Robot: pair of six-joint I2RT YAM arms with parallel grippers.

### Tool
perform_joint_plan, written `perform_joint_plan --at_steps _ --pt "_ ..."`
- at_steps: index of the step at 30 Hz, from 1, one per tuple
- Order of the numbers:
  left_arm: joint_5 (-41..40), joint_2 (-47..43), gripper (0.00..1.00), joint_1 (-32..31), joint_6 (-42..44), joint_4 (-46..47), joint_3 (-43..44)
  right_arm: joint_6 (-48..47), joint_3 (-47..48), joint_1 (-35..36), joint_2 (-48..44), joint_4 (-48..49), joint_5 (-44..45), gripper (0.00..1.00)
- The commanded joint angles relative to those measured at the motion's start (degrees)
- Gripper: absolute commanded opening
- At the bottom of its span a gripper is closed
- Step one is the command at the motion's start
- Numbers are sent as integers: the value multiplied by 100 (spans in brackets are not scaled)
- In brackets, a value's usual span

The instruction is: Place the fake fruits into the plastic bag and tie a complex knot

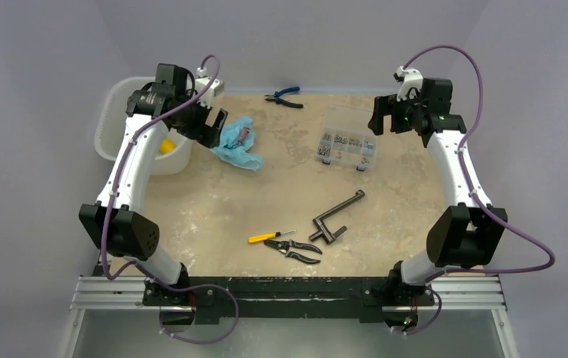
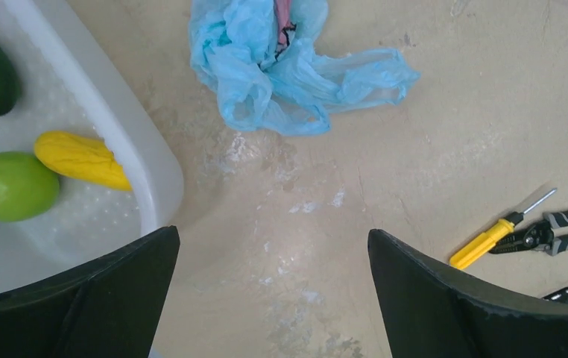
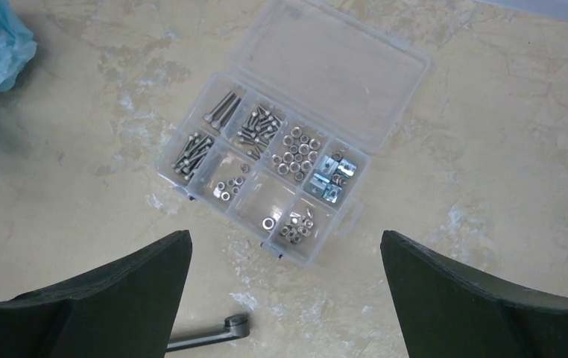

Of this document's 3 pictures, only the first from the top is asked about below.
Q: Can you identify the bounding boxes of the light blue plastic bag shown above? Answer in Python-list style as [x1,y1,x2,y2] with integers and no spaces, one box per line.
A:
[210,116,263,171]

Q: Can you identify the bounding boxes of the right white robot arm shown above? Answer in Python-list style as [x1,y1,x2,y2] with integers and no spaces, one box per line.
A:
[368,70,508,304]

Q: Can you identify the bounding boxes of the clear plastic screw box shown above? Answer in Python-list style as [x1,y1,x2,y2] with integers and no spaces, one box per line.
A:
[315,104,379,172]

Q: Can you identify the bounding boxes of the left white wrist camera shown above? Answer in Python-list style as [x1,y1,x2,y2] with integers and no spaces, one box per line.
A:
[195,67,224,109]

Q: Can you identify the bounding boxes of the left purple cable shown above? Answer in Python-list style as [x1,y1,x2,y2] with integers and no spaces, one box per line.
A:
[100,54,240,345]

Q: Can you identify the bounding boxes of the yellow fake fruit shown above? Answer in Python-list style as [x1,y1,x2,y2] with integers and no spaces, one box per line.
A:
[159,138,176,155]

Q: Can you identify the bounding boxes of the yellow handled screwdriver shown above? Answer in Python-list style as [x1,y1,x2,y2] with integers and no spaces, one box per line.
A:
[247,230,296,244]

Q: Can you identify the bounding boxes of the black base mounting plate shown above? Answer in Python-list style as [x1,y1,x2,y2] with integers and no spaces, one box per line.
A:
[142,276,435,327]

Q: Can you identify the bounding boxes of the aluminium extrusion rail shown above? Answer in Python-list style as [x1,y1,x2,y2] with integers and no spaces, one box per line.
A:
[70,276,507,310]

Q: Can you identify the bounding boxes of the black handled pliers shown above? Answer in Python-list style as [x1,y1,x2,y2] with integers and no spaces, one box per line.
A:
[264,239,323,265]

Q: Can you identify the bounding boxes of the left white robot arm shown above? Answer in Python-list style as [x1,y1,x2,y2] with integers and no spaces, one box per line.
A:
[78,63,228,305]

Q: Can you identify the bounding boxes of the blue handled pliers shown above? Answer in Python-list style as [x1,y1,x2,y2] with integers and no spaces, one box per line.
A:
[265,87,305,110]

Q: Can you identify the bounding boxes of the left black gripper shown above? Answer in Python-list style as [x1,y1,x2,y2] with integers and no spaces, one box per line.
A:
[173,92,227,148]

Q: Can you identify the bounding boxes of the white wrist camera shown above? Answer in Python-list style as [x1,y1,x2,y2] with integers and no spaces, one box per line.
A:
[195,67,224,109]
[394,66,423,101]

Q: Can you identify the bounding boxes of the dark metal crank handle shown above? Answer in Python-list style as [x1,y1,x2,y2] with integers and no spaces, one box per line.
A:
[309,189,367,245]

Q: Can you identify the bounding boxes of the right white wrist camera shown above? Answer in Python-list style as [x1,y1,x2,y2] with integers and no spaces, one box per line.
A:
[394,66,423,101]

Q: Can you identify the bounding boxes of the white plastic basin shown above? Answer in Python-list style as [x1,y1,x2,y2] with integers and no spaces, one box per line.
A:
[94,76,193,175]

